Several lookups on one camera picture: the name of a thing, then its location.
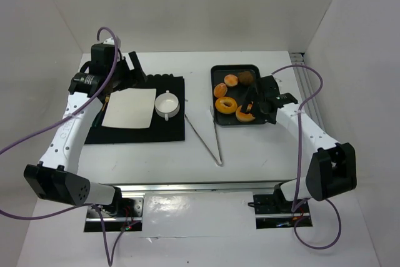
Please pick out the gold spoon green handle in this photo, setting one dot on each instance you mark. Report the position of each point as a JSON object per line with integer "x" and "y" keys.
{"x": 98, "y": 119}

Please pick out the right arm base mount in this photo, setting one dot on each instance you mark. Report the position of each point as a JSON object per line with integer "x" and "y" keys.
{"x": 273, "y": 212}

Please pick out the small orange bun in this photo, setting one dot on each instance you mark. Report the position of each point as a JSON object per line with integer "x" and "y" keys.
{"x": 220, "y": 90}

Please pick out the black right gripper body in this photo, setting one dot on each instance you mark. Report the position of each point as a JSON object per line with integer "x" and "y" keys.
{"x": 260, "y": 101}

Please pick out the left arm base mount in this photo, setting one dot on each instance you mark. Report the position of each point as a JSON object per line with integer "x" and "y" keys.
{"x": 128, "y": 216}

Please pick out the white soup cup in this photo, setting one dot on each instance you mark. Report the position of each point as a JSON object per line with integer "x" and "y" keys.
{"x": 167, "y": 105}

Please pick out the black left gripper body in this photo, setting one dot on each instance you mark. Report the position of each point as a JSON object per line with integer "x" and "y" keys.
{"x": 125, "y": 69}

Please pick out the jam filled doughnut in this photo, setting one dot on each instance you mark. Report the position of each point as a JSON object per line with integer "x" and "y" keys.
{"x": 244, "y": 117}

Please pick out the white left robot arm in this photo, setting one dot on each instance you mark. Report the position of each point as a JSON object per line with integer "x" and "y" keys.
{"x": 55, "y": 177}

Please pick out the metal serving tongs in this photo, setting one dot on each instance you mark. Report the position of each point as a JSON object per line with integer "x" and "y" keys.
{"x": 203, "y": 124}

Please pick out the round golden bun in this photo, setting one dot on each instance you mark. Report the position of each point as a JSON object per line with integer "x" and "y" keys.
{"x": 231, "y": 80}

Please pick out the glazed ring doughnut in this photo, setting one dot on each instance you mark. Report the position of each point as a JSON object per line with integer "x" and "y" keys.
{"x": 226, "y": 105}

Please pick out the white square plate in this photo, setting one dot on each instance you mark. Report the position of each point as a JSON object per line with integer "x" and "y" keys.
{"x": 130, "y": 109}

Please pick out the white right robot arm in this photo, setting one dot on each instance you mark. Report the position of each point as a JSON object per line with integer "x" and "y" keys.
{"x": 332, "y": 165}

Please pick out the gold fork green handle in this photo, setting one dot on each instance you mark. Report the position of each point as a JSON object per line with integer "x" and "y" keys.
{"x": 106, "y": 100}

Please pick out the dark brown bread roll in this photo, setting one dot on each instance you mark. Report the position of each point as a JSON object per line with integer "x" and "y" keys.
{"x": 245, "y": 78}

